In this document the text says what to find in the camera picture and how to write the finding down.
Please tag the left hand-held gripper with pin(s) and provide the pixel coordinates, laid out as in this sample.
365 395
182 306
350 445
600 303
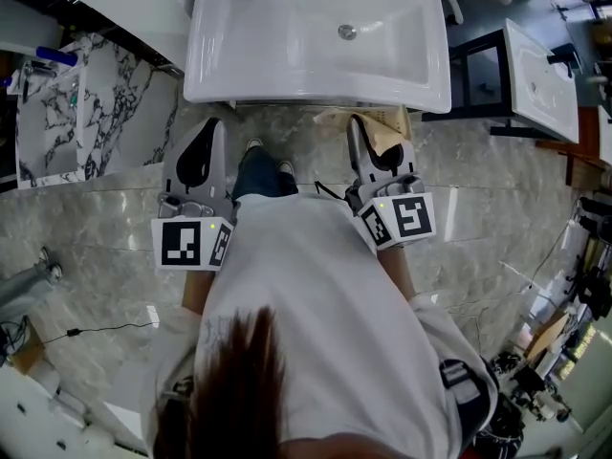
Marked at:
181 244

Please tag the person's right forearm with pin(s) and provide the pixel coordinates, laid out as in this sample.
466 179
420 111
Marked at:
399 273

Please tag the person's blue jeans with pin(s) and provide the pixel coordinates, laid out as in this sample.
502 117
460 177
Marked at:
263 175

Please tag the blue bottle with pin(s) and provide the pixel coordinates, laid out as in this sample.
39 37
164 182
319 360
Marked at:
55 54

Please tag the person's white shoe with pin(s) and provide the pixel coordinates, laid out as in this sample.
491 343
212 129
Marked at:
286 167
254 144

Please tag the black frame stand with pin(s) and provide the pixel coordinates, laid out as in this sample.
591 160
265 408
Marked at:
456 79

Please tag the brown wooden furniture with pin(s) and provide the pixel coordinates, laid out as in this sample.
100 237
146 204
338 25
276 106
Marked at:
581 160

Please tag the brown cardboard box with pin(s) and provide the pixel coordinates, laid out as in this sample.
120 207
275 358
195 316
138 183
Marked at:
28 352

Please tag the torn brown paper packet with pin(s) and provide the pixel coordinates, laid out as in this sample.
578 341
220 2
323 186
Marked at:
382 133

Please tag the light wooden board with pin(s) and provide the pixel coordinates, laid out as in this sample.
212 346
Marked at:
547 335

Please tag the narrow white sink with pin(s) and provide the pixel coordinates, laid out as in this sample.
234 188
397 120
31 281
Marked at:
540 93

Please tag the chrome sink drain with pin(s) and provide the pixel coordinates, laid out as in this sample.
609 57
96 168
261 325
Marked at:
347 32

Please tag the person's white shirt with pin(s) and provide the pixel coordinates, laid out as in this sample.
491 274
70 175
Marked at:
325 304

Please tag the marble patterned cabinet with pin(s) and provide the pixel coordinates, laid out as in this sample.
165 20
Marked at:
119 113

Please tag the person's left white shoe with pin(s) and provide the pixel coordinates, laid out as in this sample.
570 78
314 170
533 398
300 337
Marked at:
254 144

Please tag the black faucet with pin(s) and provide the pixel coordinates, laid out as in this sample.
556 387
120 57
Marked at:
561 60

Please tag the black equipment pile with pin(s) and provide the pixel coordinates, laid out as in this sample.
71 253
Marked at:
531 390

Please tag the white ceramic sink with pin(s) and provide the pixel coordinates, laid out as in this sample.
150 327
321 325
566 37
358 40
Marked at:
268 41

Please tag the person's right white shoe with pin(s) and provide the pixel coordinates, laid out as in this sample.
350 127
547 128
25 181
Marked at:
286 167

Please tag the person's left forearm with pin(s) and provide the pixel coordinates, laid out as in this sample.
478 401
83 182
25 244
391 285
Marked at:
197 290

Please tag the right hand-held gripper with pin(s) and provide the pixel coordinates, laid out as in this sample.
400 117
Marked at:
413 218

